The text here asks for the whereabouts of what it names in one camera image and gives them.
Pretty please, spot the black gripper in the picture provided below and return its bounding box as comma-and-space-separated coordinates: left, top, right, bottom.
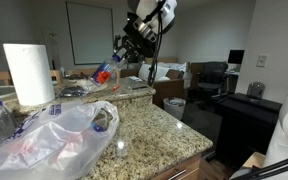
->
113, 33, 157, 65

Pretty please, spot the translucent white plastic bag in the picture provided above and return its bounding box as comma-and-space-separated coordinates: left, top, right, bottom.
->
0, 99, 120, 180

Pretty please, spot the small white card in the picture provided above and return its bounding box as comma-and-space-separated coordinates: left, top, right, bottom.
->
128, 75, 144, 83

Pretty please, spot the white projection screen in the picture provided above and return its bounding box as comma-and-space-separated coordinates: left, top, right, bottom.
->
65, 0, 116, 66

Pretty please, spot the white cushioned sofa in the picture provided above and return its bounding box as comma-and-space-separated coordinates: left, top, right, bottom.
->
137, 57, 188, 83

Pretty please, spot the black pen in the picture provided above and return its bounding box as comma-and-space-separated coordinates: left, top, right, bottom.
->
131, 85, 149, 91

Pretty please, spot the clear glass plate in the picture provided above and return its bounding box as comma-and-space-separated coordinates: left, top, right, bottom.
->
83, 81, 109, 94

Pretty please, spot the white bowl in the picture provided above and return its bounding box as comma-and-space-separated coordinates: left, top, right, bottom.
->
65, 74, 93, 88

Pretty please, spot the brown cardboard box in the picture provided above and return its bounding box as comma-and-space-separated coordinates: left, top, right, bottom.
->
152, 69, 189, 108

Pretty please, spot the white trash bin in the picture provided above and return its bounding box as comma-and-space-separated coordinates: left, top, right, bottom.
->
162, 96, 188, 121

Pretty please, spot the dark office chair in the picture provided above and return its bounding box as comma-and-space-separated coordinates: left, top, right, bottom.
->
197, 61, 232, 101

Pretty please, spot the white paper towel roll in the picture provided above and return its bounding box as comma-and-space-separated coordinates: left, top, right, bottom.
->
2, 43, 56, 107

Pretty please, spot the black computer monitor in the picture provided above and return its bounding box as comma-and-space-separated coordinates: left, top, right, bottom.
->
227, 49, 246, 66

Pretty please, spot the wooden base cabinet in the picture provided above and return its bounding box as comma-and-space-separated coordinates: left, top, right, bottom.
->
148, 153, 215, 180

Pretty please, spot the grey rounded speaker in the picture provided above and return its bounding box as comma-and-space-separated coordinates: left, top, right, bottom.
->
246, 81, 266, 100

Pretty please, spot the black low cabinet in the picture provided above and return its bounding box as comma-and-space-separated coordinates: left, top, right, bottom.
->
215, 92, 282, 168

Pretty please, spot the light wooden board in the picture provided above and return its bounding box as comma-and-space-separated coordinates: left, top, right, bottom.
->
240, 151, 267, 169

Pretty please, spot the wrist-mounted camera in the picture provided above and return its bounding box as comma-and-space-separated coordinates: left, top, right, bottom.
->
122, 20, 145, 38

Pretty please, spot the white light switch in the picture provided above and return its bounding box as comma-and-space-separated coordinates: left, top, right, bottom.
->
255, 53, 269, 68

